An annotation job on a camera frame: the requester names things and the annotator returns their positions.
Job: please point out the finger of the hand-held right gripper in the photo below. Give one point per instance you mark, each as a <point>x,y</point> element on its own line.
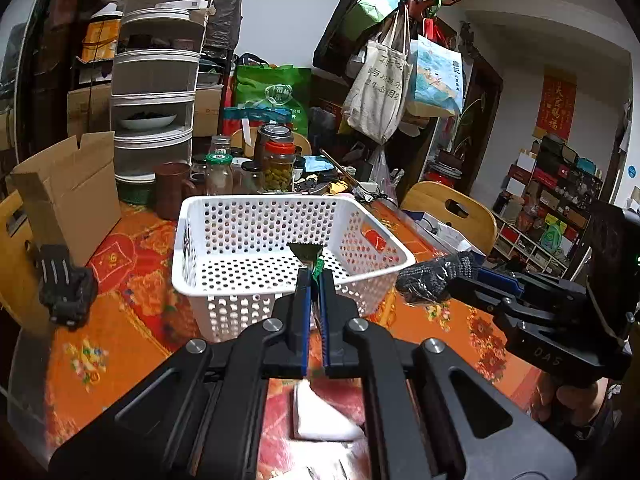
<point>500,279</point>
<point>475,297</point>

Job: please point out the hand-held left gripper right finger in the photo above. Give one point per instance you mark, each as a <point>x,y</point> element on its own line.
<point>326,320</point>

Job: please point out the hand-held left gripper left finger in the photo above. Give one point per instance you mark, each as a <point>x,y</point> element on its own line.
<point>304,320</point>

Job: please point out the white perforated plastic basket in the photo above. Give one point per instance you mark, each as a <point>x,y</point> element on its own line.
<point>235,270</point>

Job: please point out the person's right hand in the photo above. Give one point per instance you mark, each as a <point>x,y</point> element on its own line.
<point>590,402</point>

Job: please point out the cluttered storage shelf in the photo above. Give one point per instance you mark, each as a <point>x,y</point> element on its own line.
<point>545,210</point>

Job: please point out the white tissue paper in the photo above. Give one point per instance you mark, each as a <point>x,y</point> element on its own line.
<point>320,412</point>

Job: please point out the small black lid jar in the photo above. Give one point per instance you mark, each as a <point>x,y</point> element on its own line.
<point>252,177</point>

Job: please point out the red lid pickle jar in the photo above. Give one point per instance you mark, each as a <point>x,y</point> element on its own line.
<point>278,170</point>

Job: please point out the white plastic bag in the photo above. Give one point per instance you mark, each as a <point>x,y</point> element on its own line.
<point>381,172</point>

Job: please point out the blue face mask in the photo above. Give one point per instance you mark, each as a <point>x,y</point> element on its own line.
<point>317,163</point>

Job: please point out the potted green plant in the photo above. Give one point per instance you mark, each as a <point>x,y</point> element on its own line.
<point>465,122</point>

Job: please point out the green lid glass jar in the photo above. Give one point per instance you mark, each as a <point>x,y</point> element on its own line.
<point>218,177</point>

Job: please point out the orange floral tablecloth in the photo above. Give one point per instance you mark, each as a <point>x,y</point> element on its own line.
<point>125,360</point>

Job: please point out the brown ceramic mug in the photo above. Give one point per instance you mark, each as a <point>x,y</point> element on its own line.
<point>170,192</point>

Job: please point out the dark lid large jar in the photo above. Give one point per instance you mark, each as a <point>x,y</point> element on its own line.
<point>272,135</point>

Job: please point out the small clear glass jar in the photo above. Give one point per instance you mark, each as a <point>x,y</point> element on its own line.
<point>220,144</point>

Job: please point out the blue illustrated paper bag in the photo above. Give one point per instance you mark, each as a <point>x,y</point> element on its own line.
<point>435,77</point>

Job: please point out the white canvas tote bag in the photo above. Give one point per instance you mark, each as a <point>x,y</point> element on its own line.
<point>375,90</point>

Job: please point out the green shopping bag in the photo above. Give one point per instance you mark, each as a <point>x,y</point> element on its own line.
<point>272,92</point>

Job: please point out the white plate with dark food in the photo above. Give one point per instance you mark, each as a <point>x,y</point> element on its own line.
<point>147,121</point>

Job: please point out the open cardboard box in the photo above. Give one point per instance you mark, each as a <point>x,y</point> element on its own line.
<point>70,185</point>

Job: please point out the black hanging bag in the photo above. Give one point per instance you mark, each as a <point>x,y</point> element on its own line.
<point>335,35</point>

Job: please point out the white tiered food cover rack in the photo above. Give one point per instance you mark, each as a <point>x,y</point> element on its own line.
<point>155,67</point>

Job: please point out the green paper bag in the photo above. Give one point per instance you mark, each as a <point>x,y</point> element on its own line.
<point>372,12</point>

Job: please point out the brown cardboard carton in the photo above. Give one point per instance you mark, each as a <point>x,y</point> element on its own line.
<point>87,110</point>

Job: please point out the black plastic bag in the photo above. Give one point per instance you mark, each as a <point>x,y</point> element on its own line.
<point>222,15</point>

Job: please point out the yellow printed box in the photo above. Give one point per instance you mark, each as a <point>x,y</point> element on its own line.
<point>100,40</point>

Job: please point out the red wall poster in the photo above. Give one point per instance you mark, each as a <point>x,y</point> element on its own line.
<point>556,105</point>

